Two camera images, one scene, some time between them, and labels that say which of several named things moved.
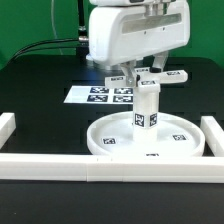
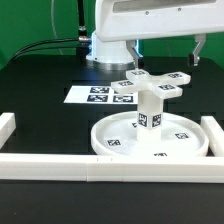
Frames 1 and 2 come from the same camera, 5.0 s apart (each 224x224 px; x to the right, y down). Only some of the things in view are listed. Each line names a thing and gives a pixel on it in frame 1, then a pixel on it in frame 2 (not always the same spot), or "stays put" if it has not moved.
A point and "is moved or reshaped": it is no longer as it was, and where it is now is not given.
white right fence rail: x=213 y=135 stays put
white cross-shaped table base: x=148 y=79 is moved or reshaped
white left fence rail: x=8 y=125 stays put
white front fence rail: x=109 y=169 stays put
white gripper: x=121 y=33 → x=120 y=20
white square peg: x=145 y=112 is moved or reshaped
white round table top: x=177 y=135 stays put
